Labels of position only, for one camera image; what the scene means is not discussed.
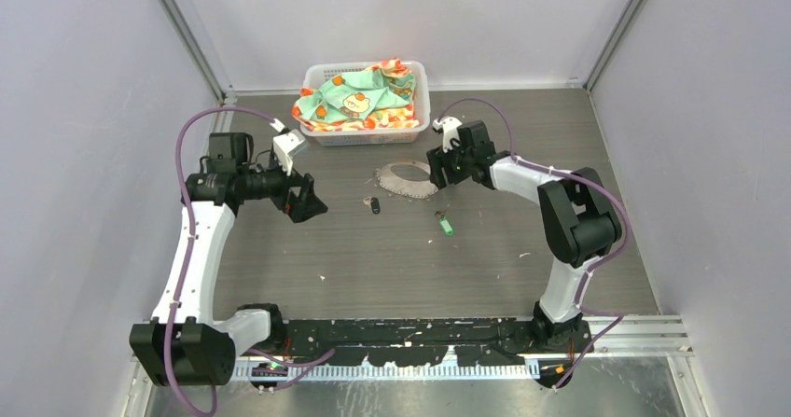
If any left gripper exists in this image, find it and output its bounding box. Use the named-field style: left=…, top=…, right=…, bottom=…
left=239, top=152, right=327, bottom=222

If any large metal keyring holder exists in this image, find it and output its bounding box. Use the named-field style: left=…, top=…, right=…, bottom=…
left=375, top=160, right=439, bottom=200

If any key with green tag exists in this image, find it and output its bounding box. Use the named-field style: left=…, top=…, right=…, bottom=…
left=435, top=211, right=454, bottom=236

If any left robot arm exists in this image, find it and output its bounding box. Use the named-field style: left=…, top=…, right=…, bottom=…
left=129, top=129, right=327, bottom=386

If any green orange patterned cloth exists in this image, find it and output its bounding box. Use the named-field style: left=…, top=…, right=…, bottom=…
left=291, top=59, right=420, bottom=132

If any white plastic basket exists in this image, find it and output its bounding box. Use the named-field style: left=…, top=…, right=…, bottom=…
left=300, top=60, right=430, bottom=146

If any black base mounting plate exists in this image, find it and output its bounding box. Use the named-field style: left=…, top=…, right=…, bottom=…
left=248, top=317, right=591, bottom=368

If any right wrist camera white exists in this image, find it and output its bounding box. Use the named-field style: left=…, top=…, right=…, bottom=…
left=432, top=116, right=462, bottom=153

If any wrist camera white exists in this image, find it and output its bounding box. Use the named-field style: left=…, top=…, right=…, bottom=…
left=432, top=116, right=462, bottom=153
left=272, top=130, right=309, bottom=176

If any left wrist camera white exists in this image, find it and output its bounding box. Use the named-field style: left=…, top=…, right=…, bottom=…
left=272, top=130, right=309, bottom=176

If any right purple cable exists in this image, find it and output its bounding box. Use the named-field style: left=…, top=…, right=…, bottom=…
left=437, top=97, right=631, bottom=394

